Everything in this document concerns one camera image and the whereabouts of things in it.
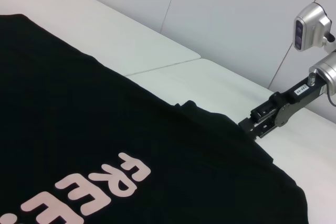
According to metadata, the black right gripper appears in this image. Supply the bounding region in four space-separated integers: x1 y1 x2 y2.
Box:
238 76 329 139

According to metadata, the black shirt with FREE print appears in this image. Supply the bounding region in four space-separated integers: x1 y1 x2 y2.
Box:
0 13 308 224

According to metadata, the thin right arm cable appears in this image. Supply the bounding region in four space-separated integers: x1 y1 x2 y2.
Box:
324 84 336 107

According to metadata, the silver camera mount bracket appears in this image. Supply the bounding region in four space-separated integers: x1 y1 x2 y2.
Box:
321 31 336 52

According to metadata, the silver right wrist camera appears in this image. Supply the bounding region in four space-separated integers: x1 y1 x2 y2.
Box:
293 2 333 52

